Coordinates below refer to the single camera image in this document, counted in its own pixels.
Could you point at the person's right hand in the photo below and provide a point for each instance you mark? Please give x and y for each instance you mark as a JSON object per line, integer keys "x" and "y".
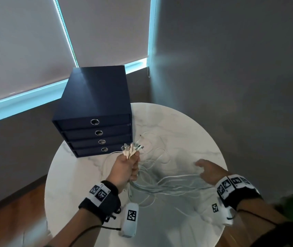
{"x": 214, "y": 173}

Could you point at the person's left hand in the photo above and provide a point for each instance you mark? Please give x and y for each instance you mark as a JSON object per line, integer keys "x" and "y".
{"x": 122, "y": 169}

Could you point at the person's right fingers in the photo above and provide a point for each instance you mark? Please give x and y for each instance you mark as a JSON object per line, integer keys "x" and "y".
{"x": 202, "y": 162}

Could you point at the person's left fingers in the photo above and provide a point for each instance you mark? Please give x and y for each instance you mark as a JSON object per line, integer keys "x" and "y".
{"x": 135, "y": 168}

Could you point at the person's right forearm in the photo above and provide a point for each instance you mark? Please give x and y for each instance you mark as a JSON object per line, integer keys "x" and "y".
{"x": 259, "y": 216}

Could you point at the person's left forearm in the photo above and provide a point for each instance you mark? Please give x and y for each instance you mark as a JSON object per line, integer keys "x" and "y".
{"x": 77, "y": 231}

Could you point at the black wristband with markers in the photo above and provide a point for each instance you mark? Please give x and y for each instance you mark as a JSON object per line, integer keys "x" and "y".
{"x": 239, "y": 192}
{"x": 105, "y": 200}

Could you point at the navy drawer cabinet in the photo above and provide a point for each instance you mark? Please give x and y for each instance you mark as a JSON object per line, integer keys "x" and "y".
{"x": 95, "y": 92}

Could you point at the black armband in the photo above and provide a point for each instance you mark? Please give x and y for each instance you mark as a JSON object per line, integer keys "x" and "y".
{"x": 288, "y": 235}

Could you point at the window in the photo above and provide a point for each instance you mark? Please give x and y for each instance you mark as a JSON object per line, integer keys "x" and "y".
{"x": 20, "y": 101}

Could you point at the narrow grey roller blind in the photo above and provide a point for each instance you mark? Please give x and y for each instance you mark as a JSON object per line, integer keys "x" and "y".
{"x": 105, "y": 28}

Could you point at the wide grey roller blind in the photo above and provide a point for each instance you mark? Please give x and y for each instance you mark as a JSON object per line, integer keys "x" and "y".
{"x": 20, "y": 43}

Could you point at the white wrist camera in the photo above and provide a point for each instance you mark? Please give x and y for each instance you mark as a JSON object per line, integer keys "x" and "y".
{"x": 219, "y": 212}
{"x": 130, "y": 223}

